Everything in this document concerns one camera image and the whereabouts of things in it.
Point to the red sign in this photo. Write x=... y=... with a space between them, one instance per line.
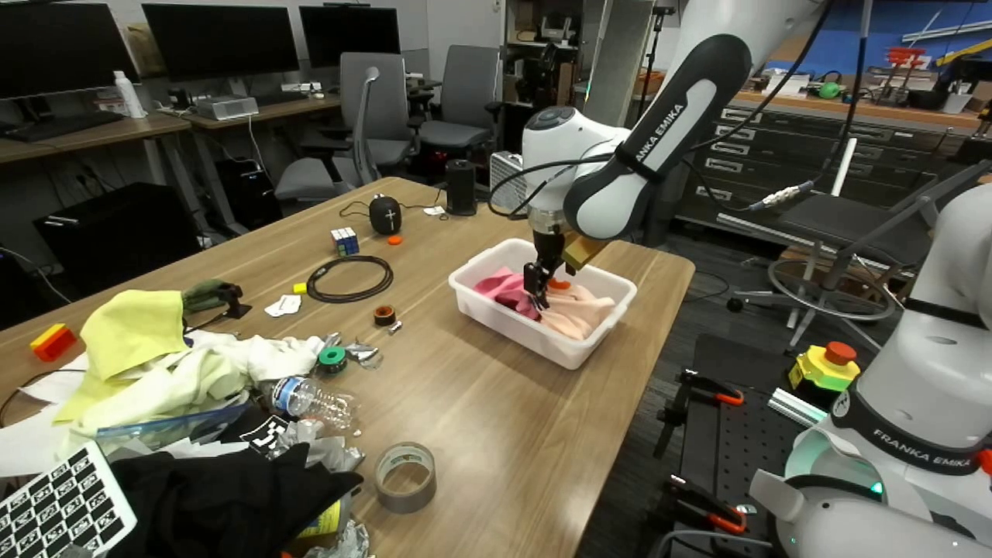
x=911 y=59

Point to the Rubik's cube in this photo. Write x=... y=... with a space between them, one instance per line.
x=344 y=243

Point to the white plastic basket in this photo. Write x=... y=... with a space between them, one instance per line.
x=516 y=336

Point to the white paper tag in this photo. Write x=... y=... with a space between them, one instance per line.
x=282 y=304

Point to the black keyboard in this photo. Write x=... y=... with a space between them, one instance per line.
x=63 y=125

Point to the small white adapter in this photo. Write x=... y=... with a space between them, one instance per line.
x=436 y=211

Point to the orange block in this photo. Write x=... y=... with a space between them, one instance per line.
x=51 y=342

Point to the black cloth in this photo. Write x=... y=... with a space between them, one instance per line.
x=217 y=505

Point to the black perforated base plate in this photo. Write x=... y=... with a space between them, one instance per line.
x=744 y=444

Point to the small metal clip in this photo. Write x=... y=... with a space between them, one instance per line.
x=365 y=351

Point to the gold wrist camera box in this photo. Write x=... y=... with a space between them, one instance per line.
x=581 y=255

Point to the white tube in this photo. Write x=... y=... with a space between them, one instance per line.
x=842 y=165

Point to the small green tape roll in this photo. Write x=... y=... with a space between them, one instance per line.
x=334 y=358

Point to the black stool chair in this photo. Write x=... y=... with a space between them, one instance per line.
x=837 y=220

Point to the black office chair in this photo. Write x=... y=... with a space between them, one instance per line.
x=113 y=237

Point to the black orange clamp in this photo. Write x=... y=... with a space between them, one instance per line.
x=714 y=391
x=714 y=514

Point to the white flat device box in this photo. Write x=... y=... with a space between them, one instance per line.
x=221 y=108

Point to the green object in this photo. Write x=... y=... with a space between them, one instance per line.
x=825 y=88

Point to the white paper sheet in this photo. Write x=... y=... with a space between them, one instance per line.
x=26 y=450

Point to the wooden computer desk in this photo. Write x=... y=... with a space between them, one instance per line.
x=300 y=108
x=157 y=127

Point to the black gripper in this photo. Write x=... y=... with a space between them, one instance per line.
x=546 y=249

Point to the clear plastic bag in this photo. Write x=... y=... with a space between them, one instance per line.
x=331 y=453

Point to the small yellow piece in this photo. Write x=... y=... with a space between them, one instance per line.
x=300 y=290

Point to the small black orange roll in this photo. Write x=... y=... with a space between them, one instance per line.
x=384 y=318

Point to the yellow red emergency stop button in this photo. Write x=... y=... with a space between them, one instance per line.
x=822 y=370

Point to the silver laptop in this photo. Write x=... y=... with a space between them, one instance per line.
x=57 y=505

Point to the black green hand tool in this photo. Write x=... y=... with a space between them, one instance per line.
x=213 y=298

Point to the black cylinder speaker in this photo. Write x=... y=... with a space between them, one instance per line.
x=462 y=186

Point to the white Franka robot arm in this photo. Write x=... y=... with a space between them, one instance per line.
x=930 y=391

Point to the clear plastic water bottle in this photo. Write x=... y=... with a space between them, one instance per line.
x=300 y=396

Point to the peach shirt with orange print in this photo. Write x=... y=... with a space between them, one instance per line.
x=577 y=310

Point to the black computer monitor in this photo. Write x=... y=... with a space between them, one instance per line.
x=217 y=39
x=63 y=47
x=347 y=35

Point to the black drawer cabinet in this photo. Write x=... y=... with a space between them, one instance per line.
x=784 y=155

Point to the black oval speaker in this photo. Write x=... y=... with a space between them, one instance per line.
x=384 y=216

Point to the grey office chair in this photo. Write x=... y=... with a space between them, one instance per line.
x=469 y=88
x=376 y=104

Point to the yellow cloth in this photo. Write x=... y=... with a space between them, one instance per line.
x=128 y=329

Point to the small orange cap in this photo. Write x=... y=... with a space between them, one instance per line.
x=395 y=239

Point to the white plastic bottle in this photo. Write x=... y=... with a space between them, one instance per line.
x=128 y=98

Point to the pale white cloth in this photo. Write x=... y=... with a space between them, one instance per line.
x=257 y=358

